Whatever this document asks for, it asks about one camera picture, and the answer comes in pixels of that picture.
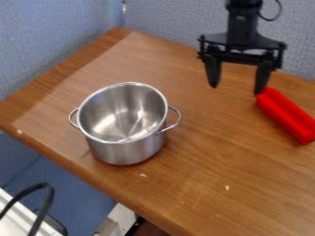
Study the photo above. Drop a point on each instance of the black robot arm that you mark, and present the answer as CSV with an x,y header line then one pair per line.
x,y
248,7

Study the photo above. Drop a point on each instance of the white table leg bracket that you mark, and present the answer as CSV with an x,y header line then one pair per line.
x,y
117,222

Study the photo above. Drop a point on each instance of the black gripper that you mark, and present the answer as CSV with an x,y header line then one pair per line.
x,y
240,45

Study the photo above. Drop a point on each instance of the stainless steel pot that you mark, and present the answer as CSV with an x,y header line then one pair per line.
x,y
123,120

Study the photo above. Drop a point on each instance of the red plastic block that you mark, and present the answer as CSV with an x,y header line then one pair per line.
x,y
291,117

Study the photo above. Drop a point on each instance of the white device with black pad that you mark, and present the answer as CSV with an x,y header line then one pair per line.
x,y
17,221

